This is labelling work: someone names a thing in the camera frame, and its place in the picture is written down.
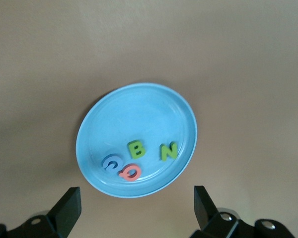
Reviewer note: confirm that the red foam letter Q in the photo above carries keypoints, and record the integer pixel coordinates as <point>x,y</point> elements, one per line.
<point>123,174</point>

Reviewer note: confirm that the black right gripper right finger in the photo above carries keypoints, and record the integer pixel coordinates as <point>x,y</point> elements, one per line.
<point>218,228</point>

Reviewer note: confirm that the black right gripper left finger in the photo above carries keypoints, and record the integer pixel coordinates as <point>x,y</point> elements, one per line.
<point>52,225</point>

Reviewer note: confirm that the green foam letter N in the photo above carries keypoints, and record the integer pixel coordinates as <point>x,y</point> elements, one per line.
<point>168,151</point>

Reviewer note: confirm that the green foam letter B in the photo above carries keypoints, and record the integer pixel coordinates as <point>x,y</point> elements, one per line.
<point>132,150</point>

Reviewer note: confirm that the brown table cover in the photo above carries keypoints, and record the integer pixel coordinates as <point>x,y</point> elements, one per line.
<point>64,49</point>

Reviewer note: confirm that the blue plate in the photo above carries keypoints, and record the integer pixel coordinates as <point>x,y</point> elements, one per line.
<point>139,116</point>

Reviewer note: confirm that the blue foam letter C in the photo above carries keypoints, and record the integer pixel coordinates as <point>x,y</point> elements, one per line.
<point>106,163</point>

